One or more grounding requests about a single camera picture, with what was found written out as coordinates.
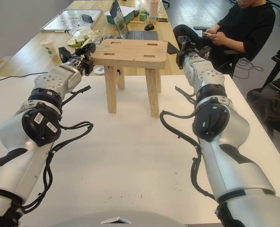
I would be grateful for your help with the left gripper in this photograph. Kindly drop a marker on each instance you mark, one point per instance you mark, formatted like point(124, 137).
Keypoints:
point(87, 67)

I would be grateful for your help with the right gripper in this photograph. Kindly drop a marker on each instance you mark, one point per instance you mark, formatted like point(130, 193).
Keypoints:
point(179, 60)

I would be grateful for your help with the wooden seat board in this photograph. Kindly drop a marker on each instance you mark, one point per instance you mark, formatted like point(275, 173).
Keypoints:
point(130, 50)

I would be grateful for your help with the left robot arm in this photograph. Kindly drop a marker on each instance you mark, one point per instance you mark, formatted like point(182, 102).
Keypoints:
point(14, 139)

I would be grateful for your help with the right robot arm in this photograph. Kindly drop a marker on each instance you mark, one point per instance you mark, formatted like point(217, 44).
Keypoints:
point(227, 132)

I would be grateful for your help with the crumpled plastic wrapper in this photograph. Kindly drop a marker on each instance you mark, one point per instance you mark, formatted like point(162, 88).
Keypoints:
point(83, 36)

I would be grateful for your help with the white round lid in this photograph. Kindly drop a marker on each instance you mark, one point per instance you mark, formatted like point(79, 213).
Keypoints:
point(99, 70)

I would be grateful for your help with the smartphone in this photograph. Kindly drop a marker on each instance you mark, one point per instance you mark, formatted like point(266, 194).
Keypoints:
point(162, 20)

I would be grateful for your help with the black whiteboard eraser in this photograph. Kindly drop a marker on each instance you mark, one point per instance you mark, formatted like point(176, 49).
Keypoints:
point(86, 18)

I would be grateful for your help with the black computer mouse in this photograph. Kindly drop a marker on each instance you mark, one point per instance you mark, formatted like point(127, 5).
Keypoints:
point(149, 27)

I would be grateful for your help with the whiteboard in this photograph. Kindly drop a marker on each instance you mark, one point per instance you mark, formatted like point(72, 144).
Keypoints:
point(66, 20)

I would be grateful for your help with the wooden leg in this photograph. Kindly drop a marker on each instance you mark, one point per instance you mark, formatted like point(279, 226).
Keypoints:
point(121, 79)
point(158, 81)
point(152, 93)
point(111, 89)

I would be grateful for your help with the white paper cup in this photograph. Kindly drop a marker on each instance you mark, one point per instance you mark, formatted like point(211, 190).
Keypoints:
point(49, 48)

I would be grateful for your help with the open laptop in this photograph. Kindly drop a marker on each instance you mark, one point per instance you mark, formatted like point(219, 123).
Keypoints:
point(135, 35)

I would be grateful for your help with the green block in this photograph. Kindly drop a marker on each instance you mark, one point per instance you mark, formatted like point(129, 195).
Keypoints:
point(142, 17)

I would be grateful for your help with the pink cup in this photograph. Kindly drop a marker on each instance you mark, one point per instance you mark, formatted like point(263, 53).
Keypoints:
point(154, 8)

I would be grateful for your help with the green tissue box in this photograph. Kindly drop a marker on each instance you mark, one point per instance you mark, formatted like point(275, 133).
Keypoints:
point(130, 15)

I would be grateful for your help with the person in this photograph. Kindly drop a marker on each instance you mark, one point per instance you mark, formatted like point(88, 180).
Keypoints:
point(246, 26)
point(272, 106)

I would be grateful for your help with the robot body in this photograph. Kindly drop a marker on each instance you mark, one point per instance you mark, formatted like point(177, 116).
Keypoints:
point(83, 220)

